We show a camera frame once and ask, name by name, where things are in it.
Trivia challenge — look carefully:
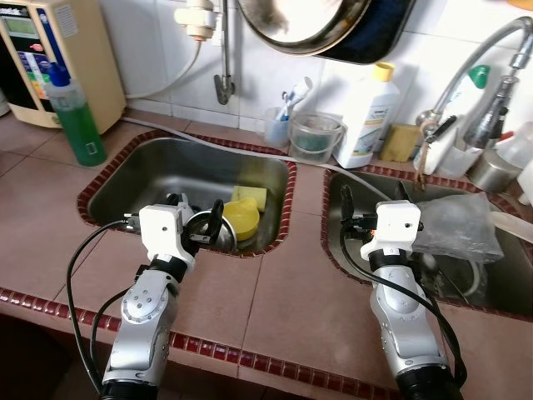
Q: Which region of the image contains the round steel plate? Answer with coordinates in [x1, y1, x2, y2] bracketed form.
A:
[196, 212, 240, 253]

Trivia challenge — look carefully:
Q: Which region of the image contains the yellow plastic bowl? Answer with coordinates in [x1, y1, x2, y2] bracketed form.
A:
[221, 197, 262, 238]

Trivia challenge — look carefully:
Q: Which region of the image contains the stainless steel sink basin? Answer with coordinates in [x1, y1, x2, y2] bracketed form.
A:
[325, 171, 533, 318]
[83, 137, 294, 255]

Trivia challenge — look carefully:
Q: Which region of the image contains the yellow green scouring sponge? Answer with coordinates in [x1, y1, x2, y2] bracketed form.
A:
[232, 185, 269, 211]

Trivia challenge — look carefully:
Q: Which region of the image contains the thick dark yellow sponge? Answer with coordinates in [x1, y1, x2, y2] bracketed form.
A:
[383, 123, 424, 163]

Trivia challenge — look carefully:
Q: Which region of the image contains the clear plastic bag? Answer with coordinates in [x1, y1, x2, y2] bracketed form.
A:
[412, 192, 505, 263]

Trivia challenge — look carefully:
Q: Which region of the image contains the clear plastic pail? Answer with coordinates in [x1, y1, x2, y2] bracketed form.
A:
[289, 112, 346, 165]

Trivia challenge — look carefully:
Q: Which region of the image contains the white yellow-capped detergent bottle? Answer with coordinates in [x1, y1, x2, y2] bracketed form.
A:
[335, 62, 399, 170]

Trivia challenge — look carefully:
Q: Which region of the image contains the steel cup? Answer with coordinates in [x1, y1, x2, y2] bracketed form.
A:
[466, 146, 517, 194]

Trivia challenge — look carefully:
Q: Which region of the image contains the green dish soap bottle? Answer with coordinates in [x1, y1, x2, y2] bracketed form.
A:
[46, 62, 107, 168]

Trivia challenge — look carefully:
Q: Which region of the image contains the thin white water tube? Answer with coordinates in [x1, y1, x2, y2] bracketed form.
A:
[125, 37, 205, 101]

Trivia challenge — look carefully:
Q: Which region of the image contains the white dish rack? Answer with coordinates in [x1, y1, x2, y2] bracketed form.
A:
[516, 158, 533, 205]

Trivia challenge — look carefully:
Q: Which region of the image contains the curved steel sink faucet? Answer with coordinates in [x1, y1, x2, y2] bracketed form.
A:
[415, 15, 533, 180]

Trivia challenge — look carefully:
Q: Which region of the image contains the white green-capped bottle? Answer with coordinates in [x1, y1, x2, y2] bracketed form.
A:
[433, 65, 492, 176]

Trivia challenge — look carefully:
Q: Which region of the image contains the beige water purifier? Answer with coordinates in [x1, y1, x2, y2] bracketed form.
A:
[0, 0, 127, 134]

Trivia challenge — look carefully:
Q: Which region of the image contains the hanging dark pan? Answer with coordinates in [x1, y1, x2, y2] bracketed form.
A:
[321, 0, 417, 66]

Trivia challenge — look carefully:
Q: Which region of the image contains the white tap filter fitting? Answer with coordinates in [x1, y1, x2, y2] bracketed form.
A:
[173, 0, 219, 41]

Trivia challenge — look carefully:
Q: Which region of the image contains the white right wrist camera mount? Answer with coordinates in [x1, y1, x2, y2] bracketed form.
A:
[361, 202, 427, 261]

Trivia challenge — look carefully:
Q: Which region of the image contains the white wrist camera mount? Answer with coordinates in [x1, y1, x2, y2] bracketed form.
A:
[137, 204, 197, 272]
[361, 202, 427, 261]

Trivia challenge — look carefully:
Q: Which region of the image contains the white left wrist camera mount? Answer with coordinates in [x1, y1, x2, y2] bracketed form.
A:
[137, 204, 197, 272]

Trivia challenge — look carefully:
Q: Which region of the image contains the grey water hose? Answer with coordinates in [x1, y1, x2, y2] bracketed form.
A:
[125, 117, 392, 201]

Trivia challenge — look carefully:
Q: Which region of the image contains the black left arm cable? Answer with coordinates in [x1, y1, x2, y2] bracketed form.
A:
[67, 218, 142, 393]

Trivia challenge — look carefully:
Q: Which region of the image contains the steel wall tap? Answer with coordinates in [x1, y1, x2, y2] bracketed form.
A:
[214, 0, 238, 105]

